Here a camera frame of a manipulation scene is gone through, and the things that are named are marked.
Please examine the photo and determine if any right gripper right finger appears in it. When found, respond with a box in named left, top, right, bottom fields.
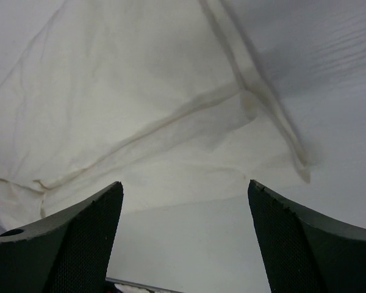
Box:
left=248, top=180, right=366, bottom=292

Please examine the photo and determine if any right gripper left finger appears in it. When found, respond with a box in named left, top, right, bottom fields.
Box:
left=0, top=182, right=123, bottom=292

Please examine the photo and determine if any white t shirt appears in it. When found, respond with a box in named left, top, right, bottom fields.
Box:
left=0, top=1, right=310, bottom=230

